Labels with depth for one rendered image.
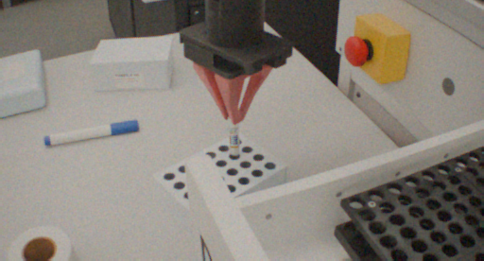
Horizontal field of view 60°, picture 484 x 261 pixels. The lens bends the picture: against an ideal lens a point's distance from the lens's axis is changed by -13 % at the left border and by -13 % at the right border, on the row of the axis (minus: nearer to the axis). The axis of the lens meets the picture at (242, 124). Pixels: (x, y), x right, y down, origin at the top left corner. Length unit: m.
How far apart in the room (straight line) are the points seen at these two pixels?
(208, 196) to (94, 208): 0.27
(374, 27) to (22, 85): 0.52
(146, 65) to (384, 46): 0.35
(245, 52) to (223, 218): 0.19
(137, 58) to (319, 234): 0.44
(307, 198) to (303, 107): 0.34
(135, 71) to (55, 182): 0.23
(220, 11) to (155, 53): 0.32
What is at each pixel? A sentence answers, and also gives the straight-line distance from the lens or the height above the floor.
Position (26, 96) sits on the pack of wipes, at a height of 0.79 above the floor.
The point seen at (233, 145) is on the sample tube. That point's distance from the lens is 0.53.
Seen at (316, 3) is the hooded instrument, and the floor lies 0.74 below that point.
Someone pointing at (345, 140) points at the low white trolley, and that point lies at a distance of 0.64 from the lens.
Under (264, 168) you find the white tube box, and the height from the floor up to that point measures 0.80.
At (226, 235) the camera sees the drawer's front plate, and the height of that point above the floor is 0.93.
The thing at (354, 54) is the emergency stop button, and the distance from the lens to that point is 0.60.
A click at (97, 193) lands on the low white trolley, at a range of 0.57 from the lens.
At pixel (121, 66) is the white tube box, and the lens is 0.73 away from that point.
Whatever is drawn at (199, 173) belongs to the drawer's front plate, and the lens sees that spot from 0.32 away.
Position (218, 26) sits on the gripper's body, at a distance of 0.44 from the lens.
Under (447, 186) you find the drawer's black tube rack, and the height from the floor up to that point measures 0.90.
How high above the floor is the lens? 1.14
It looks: 35 degrees down
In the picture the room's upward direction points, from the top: straight up
